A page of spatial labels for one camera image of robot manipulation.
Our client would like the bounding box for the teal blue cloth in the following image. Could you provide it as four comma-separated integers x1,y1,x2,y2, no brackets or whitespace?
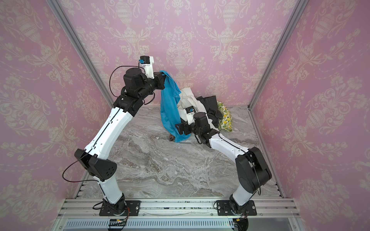
161,71,190,142

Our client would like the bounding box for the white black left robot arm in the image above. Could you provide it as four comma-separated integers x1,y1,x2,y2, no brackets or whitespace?
74,67,167,216

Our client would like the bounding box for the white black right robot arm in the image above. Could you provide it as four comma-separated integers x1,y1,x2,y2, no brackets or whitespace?
175,112,272,215

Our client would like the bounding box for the white cloth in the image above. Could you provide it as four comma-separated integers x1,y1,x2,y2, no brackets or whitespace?
177,88,206,125

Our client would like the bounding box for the black cloth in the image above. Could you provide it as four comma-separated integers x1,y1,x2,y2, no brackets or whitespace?
197,95,223,120

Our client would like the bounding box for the yellow green floral cloth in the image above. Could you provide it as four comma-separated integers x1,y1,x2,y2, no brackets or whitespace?
217,101,233,132

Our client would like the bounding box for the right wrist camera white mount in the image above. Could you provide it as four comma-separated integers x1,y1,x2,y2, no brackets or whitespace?
185,106,196,125

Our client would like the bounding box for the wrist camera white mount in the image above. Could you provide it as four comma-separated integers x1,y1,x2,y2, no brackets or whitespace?
185,106,196,125
139,56,154,79

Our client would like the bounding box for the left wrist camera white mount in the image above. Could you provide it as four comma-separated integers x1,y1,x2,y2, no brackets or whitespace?
139,56,154,79

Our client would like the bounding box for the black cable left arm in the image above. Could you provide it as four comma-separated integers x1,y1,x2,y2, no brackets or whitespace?
108,65,145,99

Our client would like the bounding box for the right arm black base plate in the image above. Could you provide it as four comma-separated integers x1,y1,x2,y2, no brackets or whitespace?
214,200,257,216

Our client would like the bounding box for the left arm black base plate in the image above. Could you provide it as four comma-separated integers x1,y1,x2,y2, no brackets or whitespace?
99,200,141,217

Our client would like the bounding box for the aluminium corner post left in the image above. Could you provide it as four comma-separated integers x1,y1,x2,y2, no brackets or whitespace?
46,0,113,107

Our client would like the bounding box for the aluminium corner post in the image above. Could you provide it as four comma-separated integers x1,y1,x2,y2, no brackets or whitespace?
249,0,309,111
46,0,113,107

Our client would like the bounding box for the aluminium front rail frame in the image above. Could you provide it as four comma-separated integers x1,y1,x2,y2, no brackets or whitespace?
53,197,304,231

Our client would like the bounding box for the aluminium corner post right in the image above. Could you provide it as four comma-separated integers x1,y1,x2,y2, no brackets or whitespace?
249,0,309,111

